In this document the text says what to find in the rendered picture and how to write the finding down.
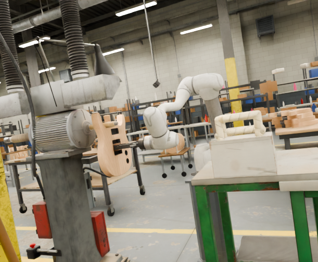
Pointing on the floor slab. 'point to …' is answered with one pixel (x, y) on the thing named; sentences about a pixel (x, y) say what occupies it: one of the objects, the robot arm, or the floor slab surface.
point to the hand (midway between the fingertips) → (117, 146)
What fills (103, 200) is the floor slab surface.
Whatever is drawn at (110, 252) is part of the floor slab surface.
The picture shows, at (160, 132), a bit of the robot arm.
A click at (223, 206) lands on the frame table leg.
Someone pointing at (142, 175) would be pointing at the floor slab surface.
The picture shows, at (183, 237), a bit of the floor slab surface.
